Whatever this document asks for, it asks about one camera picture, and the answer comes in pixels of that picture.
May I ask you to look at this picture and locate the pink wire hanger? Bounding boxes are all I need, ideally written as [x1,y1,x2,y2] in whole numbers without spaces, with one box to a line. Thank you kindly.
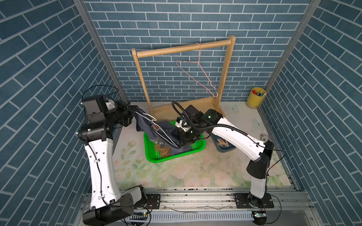
[175,43,219,98]

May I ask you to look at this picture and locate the green plastic basket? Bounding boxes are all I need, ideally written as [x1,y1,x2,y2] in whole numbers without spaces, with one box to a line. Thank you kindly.
[137,122,206,163]

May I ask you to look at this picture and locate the white wire hanger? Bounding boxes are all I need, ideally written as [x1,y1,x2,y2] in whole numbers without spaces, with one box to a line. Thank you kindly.
[135,111,182,149]

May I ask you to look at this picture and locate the dark teal plastic bin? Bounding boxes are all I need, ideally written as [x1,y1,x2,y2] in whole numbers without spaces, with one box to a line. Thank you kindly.
[211,134,236,153]

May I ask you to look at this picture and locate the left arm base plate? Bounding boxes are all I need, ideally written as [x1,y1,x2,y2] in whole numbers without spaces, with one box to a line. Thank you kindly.
[142,194,161,211]

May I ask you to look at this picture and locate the tan tank top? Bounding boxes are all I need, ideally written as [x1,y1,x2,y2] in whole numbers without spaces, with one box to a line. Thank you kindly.
[155,144,171,158]

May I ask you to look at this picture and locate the dark grey tank top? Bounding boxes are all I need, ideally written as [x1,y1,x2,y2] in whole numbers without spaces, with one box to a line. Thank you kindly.
[133,106,196,156]

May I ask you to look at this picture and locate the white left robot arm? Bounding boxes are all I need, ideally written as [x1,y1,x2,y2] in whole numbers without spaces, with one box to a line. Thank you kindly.
[77,95,147,226]

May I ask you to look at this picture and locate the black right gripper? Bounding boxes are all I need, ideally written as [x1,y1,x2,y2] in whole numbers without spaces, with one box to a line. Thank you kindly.
[177,124,202,146]

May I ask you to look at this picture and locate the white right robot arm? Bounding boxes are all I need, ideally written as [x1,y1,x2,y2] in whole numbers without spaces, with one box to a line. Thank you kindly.
[172,101,274,208]

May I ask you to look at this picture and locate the yellow pen cup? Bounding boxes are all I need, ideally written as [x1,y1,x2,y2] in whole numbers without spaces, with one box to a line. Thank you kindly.
[246,87,267,109]

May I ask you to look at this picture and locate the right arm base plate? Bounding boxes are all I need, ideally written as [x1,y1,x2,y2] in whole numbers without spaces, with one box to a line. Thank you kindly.
[232,193,274,209]

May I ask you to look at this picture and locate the floral table mat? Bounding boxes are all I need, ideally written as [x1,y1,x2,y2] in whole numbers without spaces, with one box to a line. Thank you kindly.
[113,102,291,188]

